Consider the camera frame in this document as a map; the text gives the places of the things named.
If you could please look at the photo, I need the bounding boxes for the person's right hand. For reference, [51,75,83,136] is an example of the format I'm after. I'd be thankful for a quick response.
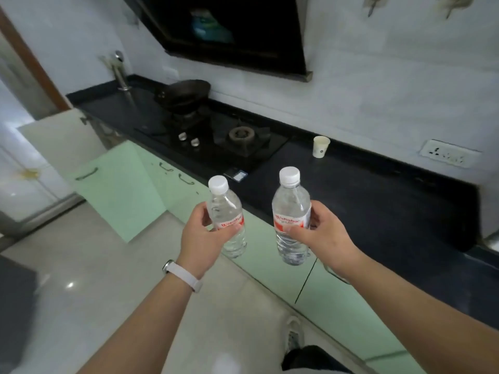
[282,199,365,279]

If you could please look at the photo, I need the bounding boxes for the dark grey block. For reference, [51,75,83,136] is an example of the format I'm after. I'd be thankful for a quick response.
[0,255,39,374]

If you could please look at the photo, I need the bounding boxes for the black metal chopstick holder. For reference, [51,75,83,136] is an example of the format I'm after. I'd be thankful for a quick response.
[115,65,133,92]

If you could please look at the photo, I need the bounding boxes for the person's left forearm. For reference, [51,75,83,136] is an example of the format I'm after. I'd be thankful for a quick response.
[76,268,200,374]

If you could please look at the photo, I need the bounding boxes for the black wok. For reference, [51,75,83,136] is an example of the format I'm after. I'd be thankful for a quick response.
[154,78,212,113]

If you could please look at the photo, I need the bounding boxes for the black range hood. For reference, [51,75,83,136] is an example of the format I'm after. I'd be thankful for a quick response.
[121,0,313,83]

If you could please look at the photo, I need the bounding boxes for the black glass gas hob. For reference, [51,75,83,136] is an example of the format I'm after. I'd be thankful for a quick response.
[134,104,290,176]

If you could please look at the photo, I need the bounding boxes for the red-label water bottle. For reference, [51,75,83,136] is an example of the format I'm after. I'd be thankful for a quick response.
[271,166,312,266]
[206,175,247,259]

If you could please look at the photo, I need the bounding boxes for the white wall power socket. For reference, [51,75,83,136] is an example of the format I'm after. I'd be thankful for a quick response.
[419,139,482,169]

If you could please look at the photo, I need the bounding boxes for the person's left hand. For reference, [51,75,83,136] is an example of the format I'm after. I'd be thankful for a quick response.
[176,201,244,281]

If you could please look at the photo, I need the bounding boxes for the person's right forearm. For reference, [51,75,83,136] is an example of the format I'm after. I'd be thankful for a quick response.
[343,252,499,374]

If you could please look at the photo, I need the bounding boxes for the white paper cup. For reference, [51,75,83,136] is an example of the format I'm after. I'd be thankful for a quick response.
[312,136,331,159]

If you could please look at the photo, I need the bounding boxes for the white right sneaker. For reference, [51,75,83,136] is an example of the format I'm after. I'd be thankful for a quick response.
[284,316,306,357]

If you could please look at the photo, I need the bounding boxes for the brown wooden door frame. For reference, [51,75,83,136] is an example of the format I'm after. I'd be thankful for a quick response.
[0,7,71,113]

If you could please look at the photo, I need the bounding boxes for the black trousers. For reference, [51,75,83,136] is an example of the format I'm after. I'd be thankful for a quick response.
[280,345,356,374]

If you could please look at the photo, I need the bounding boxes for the white smartwatch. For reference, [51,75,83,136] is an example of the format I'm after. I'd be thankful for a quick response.
[162,259,204,294]

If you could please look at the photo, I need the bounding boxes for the glass door gold pattern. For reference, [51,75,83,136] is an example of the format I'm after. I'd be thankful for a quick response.
[0,34,85,238]

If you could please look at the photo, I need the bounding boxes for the small hob sticker label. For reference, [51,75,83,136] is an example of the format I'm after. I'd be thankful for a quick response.
[224,167,249,182]

